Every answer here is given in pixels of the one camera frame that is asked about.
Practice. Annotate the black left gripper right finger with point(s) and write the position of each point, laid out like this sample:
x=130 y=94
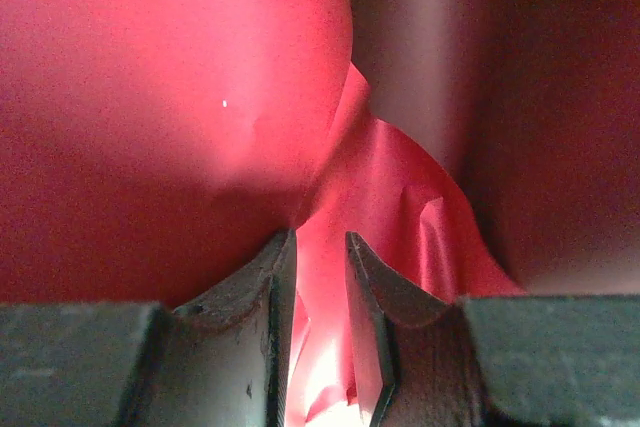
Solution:
x=425 y=362

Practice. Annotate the dark red wrapping paper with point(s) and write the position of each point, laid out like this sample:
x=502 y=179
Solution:
x=175 y=97

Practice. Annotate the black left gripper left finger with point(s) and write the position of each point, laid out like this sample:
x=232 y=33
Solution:
x=225 y=347

